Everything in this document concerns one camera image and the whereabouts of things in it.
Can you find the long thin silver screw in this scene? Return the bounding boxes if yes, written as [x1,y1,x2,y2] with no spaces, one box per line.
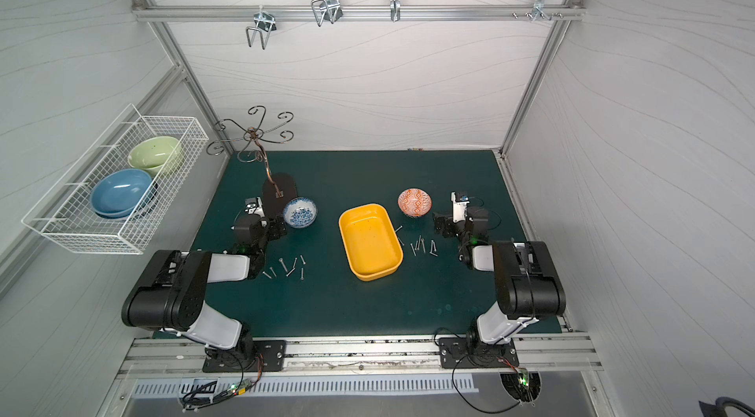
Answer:
[418,235,427,253]

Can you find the yellow plastic storage box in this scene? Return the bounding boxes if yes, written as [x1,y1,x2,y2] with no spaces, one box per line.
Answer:
[338,204,404,283]

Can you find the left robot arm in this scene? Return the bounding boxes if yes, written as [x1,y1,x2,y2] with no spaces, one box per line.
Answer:
[121,214,287,360]

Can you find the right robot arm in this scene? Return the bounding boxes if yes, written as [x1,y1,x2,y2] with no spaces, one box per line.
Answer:
[433,206,566,346]

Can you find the metal mug tree stand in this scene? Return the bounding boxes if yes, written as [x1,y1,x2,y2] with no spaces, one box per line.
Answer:
[206,105,298,218]

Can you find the blue white floral bowl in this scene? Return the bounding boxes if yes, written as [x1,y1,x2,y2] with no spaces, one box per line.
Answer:
[282,197,318,228]

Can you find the red white patterned bowl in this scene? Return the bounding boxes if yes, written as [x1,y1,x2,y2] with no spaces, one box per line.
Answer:
[397,188,433,219]

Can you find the green mat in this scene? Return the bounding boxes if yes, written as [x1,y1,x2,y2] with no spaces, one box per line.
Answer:
[206,150,525,338]

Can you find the green ceramic bowl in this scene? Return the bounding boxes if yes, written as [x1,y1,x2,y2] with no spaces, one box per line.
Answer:
[127,136,184,178]

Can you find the blue ceramic plate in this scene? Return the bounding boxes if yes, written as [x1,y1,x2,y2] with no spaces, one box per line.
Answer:
[90,169,155,220]

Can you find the double prong metal hook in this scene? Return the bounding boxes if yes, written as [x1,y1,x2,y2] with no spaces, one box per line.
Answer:
[245,8,277,50]

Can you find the looped metal hook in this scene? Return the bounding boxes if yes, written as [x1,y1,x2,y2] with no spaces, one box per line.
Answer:
[311,0,343,27]

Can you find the small metal hook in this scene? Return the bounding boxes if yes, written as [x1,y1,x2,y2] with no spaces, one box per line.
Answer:
[389,0,401,23]

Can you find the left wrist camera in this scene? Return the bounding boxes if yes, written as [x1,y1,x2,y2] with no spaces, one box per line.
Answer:
[243,197,265,217]

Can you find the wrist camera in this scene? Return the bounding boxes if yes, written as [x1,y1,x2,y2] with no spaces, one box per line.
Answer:
[451,191,470,224]
[243,197,265,217]

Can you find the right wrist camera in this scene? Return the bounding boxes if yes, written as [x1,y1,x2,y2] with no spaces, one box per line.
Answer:
[451,191,470,224]

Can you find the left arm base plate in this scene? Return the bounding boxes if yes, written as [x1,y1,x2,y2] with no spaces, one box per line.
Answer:
[202,340,287,374]

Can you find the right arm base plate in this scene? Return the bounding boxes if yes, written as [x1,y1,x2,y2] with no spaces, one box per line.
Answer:
[434,336,519,370]

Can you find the white wire basket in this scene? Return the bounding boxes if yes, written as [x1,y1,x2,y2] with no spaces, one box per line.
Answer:
[22,106,208,255]

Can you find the black cable right base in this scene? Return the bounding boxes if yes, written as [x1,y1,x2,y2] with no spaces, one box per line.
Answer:
[433,327,532,416]

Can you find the aluminium front rail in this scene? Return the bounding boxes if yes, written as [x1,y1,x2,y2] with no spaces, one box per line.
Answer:
[117,332,603,379]

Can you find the white vented cable duct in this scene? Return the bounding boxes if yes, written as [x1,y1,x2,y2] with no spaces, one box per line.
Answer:
[132,373,479,399]

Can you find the left base wires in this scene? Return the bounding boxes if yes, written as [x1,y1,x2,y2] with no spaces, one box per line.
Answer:
[179,351,265,412]

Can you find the metal hook bracket right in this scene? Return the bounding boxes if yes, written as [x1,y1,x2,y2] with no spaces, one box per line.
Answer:
[511,0,563,22]

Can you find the aluminium cross rail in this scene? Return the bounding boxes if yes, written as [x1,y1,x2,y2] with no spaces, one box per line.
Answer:
[133,2,587,24]

